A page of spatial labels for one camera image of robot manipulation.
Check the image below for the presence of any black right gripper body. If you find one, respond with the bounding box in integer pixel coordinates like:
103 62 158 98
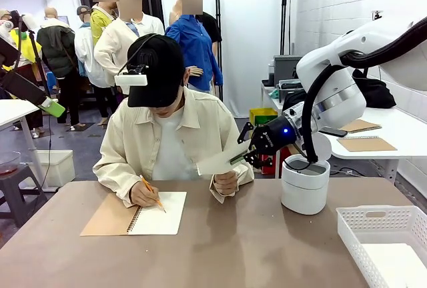
256 116 298 156

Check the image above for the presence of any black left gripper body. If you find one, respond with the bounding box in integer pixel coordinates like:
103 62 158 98
0 71 47 107

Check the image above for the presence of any white paper sheet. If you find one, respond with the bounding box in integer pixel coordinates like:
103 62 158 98
195 140 252 177

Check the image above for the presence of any yellow pencil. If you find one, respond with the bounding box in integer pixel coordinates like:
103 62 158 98
139 174 167 214

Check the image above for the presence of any spiral sketchbook with brown cover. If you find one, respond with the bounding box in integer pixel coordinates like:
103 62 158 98
79 191 187 237

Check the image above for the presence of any person's right forearm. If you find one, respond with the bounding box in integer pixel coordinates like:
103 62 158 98
92 161 147 208

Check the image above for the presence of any person's left forearm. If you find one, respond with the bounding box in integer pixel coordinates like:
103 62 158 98
209 163 255 204

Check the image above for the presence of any person's left hand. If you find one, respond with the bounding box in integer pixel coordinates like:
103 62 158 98
211 170 238 197

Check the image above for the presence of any person's right hand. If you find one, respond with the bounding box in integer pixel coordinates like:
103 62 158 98
129 181 160 208

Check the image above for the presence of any red shopping bag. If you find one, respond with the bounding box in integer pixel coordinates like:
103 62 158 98
259 153 284 175

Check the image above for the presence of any yellow green shopping bag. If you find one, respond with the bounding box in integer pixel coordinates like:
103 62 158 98
249 107 279 137

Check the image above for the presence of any white desk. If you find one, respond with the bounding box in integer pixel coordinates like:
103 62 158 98
0 99 59 193

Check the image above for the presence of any black tripod stand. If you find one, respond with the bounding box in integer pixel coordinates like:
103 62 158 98
9 9 51 99

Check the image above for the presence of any white trash bin lid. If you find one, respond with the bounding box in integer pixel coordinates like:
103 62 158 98
312 130 332 162

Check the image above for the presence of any mannequin in dark green jacket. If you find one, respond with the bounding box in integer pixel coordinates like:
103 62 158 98
36 7 81 127

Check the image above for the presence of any black tray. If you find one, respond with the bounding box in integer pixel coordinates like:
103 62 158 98
278 79 305 95

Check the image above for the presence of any black smartphone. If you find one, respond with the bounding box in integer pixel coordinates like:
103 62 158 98
319 126 348 138

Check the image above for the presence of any white storage crate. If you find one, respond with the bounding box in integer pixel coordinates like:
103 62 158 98
23 149 76 189

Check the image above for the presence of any white trash bin body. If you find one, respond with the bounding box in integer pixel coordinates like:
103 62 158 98
280 153 331 215

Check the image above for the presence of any mannequin in white shirt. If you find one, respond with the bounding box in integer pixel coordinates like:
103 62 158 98
73 5 116 125

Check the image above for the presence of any grey equipment box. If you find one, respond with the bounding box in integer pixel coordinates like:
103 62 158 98
273 55 303 86

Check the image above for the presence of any clear glass bowl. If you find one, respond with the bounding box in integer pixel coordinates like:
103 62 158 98
0 151 21 177

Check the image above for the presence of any mannequin in cream jacket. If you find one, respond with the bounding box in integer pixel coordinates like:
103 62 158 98
94 0 165 95

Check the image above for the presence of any brown closed notebook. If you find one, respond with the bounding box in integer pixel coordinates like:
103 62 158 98
339 119 383 134

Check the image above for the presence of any person in cream shirt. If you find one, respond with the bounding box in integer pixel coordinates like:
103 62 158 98
92 33 255 208

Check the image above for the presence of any grey plastic stool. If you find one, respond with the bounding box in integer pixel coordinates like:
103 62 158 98
0 163 48 227

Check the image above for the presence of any brown spiral notebook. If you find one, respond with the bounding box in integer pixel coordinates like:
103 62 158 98
336 135 398 153

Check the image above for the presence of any mannequin in yellow jacket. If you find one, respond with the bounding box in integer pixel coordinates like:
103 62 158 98
89 0 118 47

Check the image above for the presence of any mannequin in blue shirt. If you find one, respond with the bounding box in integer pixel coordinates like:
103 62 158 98
165 0 224 94

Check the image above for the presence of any black baseball cap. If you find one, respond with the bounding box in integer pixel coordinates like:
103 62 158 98
127 33 186 109

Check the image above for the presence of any mannequin in black t-shirt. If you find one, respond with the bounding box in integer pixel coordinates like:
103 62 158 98
166 0 223 69

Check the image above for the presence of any black cloth pile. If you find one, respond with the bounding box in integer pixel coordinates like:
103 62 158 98
282 69 397 113

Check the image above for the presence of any white side table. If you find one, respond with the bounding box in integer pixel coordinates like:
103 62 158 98
260 83 427 185

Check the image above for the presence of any white perforated plastic basket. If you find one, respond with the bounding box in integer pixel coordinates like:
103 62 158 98
336 205 427 288

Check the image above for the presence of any black light stand pole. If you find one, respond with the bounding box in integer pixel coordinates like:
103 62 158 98
282 0 294 56
214 0 224 101

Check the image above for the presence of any black left wrist mount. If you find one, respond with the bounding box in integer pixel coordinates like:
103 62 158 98
0 37 21 68

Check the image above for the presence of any thin black hanging cable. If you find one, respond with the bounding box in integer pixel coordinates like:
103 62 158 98
31 116 53 211

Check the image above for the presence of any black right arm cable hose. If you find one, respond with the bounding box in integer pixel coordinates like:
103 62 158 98
283 16 427 171

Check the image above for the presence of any white head-mounted camera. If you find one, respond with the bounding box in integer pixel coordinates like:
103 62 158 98
114 64 149 87

